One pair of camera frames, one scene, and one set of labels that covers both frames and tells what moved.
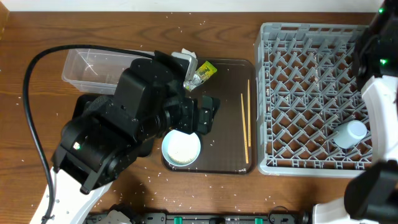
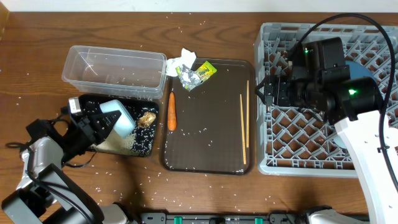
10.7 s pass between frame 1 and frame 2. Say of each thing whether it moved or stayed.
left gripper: moved
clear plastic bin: stayed
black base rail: stayed
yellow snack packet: stayed
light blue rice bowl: moved
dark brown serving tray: stayed
